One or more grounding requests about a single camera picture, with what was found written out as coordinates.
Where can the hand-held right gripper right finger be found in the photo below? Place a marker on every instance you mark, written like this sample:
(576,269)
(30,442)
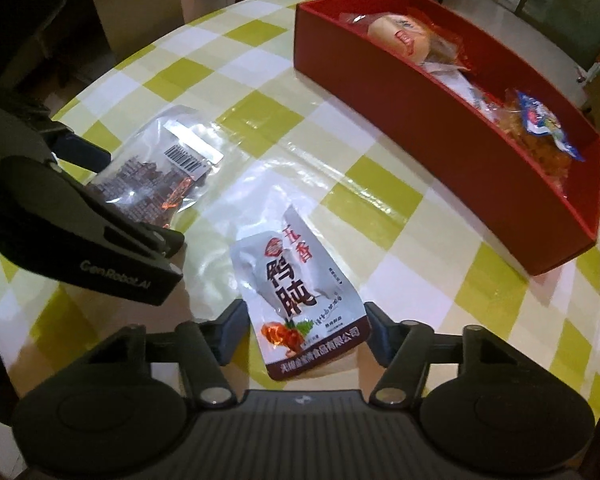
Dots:
(377,335)

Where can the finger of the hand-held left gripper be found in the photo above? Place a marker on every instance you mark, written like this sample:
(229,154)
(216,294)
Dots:
(150,237)
(87,152)

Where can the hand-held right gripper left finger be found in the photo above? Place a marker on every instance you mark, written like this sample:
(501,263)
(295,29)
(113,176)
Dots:
(232,335)

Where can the clear packet of dark snack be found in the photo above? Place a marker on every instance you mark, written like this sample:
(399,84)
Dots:
(150,190)

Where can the silver snack pouch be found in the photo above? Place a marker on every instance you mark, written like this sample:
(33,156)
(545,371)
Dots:
(290,280)

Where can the red cardboard box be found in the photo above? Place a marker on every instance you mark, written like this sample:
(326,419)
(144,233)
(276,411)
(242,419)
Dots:
(430,150)

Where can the clear packet of yellow snack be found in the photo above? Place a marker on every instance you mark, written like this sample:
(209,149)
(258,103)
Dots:
(530,145)

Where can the white snack packet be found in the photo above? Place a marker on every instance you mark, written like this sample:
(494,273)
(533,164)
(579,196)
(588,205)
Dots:
(447,68)

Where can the bun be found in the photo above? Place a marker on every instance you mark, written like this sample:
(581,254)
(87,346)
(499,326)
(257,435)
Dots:
(395,35)

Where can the brown chair back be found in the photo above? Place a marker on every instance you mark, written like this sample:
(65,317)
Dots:
(135,5)

